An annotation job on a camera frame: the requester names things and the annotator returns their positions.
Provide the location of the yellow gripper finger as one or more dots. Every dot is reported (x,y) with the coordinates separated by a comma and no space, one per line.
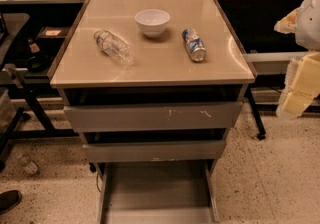
(302,86)
(287,24)

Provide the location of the clear plastic water bottle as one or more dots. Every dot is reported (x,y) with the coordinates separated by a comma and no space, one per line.
(114,47)

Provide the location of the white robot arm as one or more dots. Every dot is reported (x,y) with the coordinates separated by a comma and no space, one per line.
(307,32)

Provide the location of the grey top drawer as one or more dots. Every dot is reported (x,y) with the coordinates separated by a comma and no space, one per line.
(147,117)

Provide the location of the grey middle drawer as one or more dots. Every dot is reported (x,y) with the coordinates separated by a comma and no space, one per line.
(154,151)

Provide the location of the grey drawer cabinet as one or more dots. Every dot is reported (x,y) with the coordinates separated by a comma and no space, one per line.
(162,71)

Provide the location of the grey open bottom drawer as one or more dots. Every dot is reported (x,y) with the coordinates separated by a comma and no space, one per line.
(176,192)

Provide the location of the small bottle on floor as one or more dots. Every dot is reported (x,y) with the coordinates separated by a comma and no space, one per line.
(28,164)

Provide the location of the blue soda can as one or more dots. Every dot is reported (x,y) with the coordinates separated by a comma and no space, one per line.
(194,45)

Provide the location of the white ceramic bowl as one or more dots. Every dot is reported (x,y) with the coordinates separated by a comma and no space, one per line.
(152,22)

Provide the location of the dark shoe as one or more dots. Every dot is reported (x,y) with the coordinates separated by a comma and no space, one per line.
(9,200)

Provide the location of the black metal table frame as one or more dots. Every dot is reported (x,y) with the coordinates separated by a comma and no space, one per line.
(262,100)

